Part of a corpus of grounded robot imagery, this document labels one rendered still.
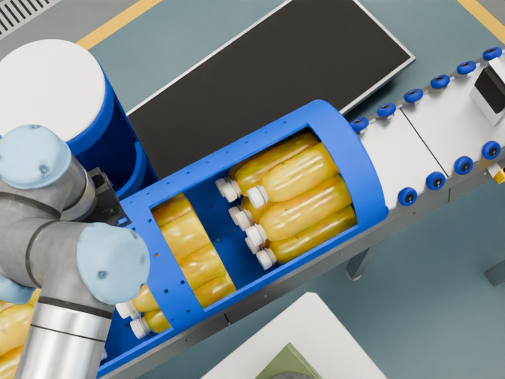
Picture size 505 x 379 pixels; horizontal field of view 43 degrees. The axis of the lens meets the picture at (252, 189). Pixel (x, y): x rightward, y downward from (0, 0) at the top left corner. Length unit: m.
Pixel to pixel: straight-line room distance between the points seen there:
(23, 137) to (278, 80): 1.82
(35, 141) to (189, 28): 2.11
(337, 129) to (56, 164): 0.63
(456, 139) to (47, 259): 1.13
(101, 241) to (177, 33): 2.23
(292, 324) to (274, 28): 1.62
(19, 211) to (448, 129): 1.11
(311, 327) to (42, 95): 0.81
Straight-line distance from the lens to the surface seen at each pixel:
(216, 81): 2.51
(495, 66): 1.53
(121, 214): 0.93
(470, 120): 1.63
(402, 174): 1.54
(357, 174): 1.21
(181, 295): 1.19
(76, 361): 0.65
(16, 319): 1.25
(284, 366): 1.08
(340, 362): 1.20
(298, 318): 1.21
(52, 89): 1.57
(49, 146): 0.74
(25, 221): 0.74
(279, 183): 1.22
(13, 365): 1.29
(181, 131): 2.44
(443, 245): 2.49
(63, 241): 0.67
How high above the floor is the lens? 2.34
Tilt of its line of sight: 71 degrees down
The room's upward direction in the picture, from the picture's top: 6 degrees counter-clockwise
